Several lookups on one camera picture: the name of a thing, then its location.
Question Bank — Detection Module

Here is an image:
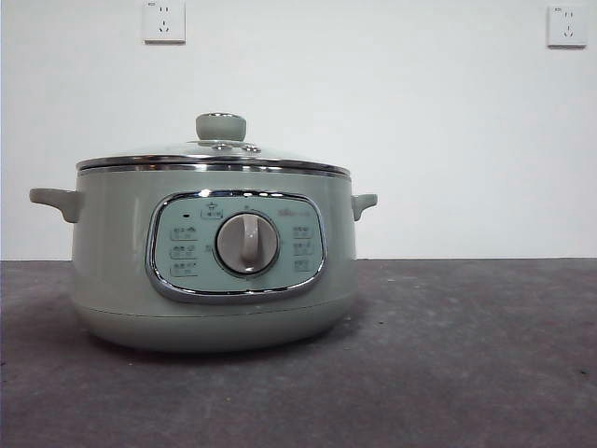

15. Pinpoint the glass lid with green knob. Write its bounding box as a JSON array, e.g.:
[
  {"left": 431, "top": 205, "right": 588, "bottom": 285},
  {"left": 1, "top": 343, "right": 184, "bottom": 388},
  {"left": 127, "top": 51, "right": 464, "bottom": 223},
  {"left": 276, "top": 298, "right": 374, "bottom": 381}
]
[{"left": 76, "top": 111, "right": 352, "bottom": 172}]

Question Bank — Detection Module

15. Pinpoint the green electric cooking pot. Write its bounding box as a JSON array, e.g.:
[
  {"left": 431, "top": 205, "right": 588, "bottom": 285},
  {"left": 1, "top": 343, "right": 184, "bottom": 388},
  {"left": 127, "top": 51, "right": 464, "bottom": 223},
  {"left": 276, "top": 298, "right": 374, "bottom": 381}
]
[{"left": 28, "top": 161, "right": 379, "bottom": 354}]

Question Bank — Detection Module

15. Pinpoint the white wall socket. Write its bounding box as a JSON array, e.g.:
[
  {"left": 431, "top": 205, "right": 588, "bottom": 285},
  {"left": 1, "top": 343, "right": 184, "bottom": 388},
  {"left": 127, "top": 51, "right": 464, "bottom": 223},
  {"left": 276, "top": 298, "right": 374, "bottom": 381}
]
[
  {"left": 546, "top": 5, "right": 589, "bottom": 50},
  {"left": 142, "top": 0, "right": 187, "bottom": 47}
]

